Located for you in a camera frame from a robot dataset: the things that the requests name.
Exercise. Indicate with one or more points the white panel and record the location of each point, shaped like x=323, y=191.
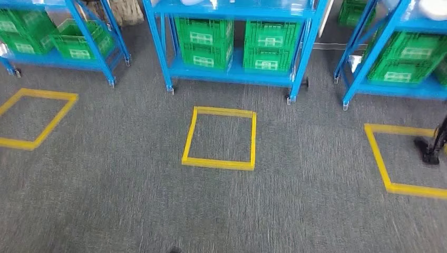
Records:
x=324, y=17

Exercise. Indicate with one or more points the white round part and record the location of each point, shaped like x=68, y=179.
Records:
x=434, y=8

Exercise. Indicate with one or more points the blue metal shelf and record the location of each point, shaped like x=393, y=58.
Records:
x=87, y=64
x=401, y=90
x=227, y=75

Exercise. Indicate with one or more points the white paper tag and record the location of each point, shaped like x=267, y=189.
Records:
x=355, y=63

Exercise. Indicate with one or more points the brown speckled sheet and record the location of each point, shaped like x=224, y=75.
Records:
x=129, y=12

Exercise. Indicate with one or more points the yellow floor tape square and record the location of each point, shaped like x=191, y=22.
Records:
x=218, y=163

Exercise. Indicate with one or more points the silver and black humanoid robot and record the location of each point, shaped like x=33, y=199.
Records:
x=427, y=150

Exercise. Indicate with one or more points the black floor bracket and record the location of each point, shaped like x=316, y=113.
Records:
x=306, y=82

